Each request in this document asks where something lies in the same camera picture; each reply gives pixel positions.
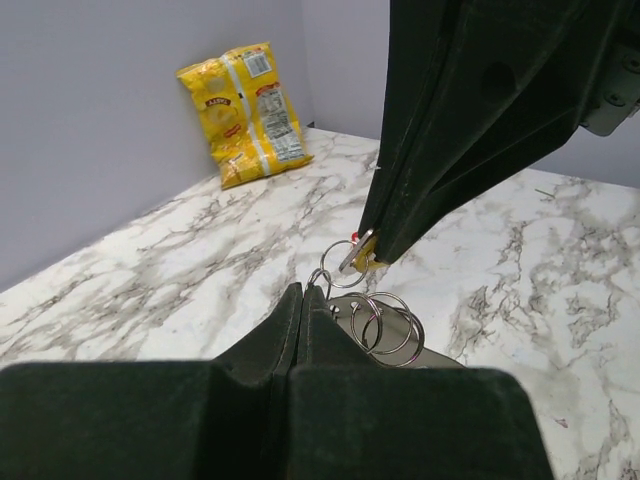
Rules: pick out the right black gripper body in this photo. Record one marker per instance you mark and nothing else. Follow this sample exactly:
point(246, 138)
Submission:
point(608, 63)

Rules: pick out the yellow key tag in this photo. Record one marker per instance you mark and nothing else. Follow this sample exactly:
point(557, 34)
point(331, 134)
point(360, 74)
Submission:
point(362, 256)

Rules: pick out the metal red key organizer plate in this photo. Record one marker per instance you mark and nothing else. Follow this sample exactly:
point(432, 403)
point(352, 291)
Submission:
point(381, 324)

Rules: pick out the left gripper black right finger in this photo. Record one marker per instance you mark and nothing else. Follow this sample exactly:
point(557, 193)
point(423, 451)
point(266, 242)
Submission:
point(349, 418)

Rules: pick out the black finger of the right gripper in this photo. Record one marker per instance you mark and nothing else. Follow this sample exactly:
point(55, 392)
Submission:
point(419, 37)
point(506, 96)

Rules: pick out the yellow chips bag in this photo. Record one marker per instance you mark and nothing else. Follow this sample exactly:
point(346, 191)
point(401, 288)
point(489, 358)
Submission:
point(246, 116)

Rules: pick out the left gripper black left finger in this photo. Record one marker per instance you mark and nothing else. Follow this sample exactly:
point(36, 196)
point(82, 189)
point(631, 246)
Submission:
point(198, 419)

